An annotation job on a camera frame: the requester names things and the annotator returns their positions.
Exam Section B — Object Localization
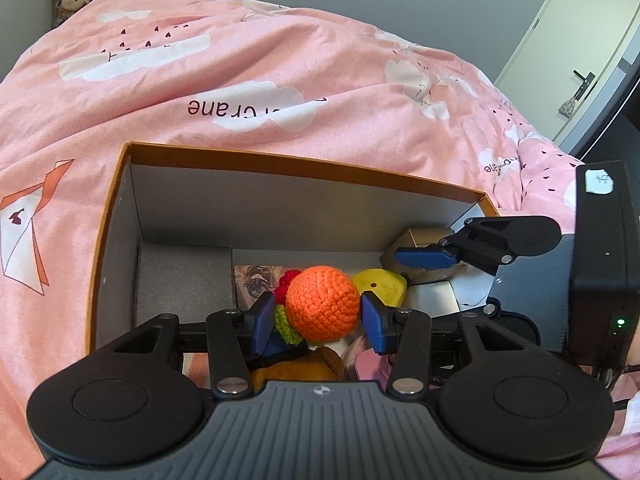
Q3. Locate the picture card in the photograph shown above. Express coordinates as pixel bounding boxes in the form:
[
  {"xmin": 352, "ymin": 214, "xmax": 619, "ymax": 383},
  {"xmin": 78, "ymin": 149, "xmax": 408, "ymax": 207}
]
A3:
[{"xmin": 233, "ymin": 263, "xmax": 301, "ymax": 312}]

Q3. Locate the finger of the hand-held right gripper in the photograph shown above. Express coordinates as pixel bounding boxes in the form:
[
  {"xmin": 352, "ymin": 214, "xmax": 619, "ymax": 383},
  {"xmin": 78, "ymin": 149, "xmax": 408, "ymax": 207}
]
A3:
[{"xmin": 395, "ymin": 215, "xmax": 563, "ymax": 278}]

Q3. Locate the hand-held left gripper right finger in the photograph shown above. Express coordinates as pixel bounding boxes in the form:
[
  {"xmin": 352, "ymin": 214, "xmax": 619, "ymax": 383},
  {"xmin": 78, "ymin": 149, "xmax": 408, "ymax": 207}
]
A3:
[{"xmin": 360, "ymin": 292, "xmax": 538, "ymax": 397}]

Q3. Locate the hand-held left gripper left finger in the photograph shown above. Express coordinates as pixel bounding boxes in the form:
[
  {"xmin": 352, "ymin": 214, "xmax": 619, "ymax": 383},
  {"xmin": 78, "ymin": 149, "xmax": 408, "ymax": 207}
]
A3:
[{"xmin": 105, "ymin": 291, "xmax": 277, "ymax": 397}]

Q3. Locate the dark grey box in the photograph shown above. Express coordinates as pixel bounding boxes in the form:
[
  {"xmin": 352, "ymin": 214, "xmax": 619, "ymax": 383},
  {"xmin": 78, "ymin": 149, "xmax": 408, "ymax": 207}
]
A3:
[{"xmin": 136, "ymin": 241, "xmax": 236, "ymax": 328}]

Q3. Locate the brown bear plush blue uniform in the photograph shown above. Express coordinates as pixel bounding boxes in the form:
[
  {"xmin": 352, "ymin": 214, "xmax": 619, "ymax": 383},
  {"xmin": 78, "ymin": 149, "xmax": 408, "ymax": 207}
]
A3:
[{"xmin": 247, "ymin": 332, "xmax": 347, "ymax": 386}]

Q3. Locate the black door handle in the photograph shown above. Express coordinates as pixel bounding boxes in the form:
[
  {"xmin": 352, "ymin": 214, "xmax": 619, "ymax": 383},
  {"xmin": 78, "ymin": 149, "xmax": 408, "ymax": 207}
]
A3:
[{"xmin": 574, "ymin": 71, "xmax": 596, "ymax": 101}]

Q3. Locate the small brown cardboard box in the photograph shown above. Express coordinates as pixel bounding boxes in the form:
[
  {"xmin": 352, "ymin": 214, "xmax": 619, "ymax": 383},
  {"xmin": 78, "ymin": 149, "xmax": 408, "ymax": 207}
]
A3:
[{"xmin": 380, "ymin": 226, "xmax": 462, "ymax": 286}]

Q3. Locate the yellow plastic toy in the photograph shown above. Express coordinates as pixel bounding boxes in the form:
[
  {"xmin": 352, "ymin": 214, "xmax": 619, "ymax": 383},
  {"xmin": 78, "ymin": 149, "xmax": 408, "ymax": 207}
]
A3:
[{"xmin": 350, "ymin": 268, "xmax": 407, "ymax": 308}]

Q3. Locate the pink mini backpack pouch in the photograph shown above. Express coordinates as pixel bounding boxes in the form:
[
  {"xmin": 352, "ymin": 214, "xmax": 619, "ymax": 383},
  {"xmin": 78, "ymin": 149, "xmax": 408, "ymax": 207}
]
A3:
[{"xmin": 345, "ymin": 335, "xmax": 401, "ymax": 386}]

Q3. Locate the dark wardrobe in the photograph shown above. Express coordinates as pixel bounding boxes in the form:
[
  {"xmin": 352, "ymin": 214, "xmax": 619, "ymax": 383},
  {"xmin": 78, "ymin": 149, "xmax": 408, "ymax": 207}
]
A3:
[{"xmin": 570, "ymin": 25, "xmax": 640, "ymax": 171}]

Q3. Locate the orange crochet fruit toy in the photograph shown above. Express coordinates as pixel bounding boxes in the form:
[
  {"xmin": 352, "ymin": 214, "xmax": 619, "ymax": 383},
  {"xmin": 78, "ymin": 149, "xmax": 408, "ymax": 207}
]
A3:
[{"xmin": 272, "ymin": 266, "xmax": 362, "ymax": 347}]

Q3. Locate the pink printed blanket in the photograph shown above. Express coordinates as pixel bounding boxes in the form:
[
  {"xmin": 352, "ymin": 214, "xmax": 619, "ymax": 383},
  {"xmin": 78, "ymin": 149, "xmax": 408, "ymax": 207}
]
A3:
[{"xmin": 0, "ymin": 0, "xmax": 640, "ymax": 480}]

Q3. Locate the white door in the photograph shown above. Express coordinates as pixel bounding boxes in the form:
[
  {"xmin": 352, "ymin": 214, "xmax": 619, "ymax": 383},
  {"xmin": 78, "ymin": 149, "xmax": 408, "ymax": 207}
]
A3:
[{"xmin": 492, "ymin": 0, "xmax": 640, "ymax": 146}]

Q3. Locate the orange cardboard box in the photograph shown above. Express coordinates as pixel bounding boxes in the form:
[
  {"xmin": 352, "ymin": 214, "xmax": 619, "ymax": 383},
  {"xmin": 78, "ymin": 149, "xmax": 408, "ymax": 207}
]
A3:
[{"xmin": 89, "ymin": 141, "xmax": 501, "ymax": 361}]

